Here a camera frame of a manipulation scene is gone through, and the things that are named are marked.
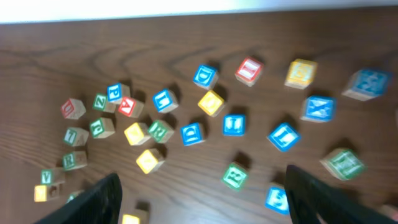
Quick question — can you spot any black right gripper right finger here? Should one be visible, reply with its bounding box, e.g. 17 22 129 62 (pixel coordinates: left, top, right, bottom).
284 165 395 224

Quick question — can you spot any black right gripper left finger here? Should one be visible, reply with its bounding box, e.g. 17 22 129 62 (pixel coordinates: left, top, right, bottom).
36 173 123 224

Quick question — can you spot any blue l letter block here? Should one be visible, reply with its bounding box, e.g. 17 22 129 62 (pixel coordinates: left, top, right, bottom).
152 89 178 113
267 123 301 152

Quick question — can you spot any yellow O letter block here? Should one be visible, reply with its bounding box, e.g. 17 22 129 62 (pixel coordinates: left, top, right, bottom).
198 90 224 117

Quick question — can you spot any yellow C letter block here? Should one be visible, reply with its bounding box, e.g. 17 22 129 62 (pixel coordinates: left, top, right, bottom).
122 209 149 224

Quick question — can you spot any green r letter block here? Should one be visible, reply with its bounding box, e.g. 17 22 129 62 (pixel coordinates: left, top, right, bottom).
148 119 174 143
62 151 87 171

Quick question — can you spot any green 4 number block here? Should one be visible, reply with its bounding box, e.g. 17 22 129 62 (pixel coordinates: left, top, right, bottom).
67 190 84 203

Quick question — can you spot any blue 5 number block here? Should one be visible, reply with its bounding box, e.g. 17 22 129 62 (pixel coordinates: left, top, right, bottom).
264 182 289 215

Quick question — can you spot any green N letter block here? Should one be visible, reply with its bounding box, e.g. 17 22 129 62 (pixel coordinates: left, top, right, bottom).
320 147 366 181

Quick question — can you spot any green V letter block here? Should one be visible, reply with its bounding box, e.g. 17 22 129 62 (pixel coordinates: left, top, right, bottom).
40 167 66 185

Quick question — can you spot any yellow G letter block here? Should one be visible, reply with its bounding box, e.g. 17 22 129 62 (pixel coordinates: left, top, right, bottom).
34 184 61 202

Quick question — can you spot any green 7 number block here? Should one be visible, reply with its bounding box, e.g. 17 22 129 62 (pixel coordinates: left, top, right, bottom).
63 127 90 147

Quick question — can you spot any green J letter block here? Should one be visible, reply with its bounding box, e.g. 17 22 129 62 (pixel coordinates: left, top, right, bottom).
379 205 398 222

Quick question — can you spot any green G letter block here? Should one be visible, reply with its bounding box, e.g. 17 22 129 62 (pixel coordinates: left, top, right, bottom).
90 118 115 139

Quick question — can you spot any green B letter block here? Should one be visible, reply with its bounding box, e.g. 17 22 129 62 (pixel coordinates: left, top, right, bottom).
221 162 248 192

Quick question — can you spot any blue X letter block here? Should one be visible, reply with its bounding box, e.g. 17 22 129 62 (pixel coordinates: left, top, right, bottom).
300 95 336 123

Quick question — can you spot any red U letter block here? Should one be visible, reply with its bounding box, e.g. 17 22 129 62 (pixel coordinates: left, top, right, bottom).
61 98 86 119

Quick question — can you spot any green Z letter block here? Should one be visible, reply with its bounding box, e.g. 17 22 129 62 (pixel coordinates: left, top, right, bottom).
93 93 116 113

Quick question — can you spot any red A letter block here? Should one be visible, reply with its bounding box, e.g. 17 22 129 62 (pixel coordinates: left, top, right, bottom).
118 96 144 118

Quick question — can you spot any blue I letter block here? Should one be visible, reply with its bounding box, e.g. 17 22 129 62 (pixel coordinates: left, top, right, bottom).
222 114 246 136

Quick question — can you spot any blue P letter block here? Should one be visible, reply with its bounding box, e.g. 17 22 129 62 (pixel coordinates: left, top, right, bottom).
107 83 131 105

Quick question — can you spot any yellow S letter block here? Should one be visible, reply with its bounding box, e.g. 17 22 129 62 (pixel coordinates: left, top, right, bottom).
284 58 318 90

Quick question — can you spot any blue H letter block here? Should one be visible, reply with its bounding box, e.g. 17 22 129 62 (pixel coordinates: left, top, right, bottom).
342 68 392 101

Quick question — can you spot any red I letter block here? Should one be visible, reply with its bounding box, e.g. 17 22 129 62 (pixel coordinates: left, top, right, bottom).
235 57 264 87

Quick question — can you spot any blue D letter block upper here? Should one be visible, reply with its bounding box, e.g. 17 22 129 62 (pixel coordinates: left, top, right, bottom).
193 64 218 90

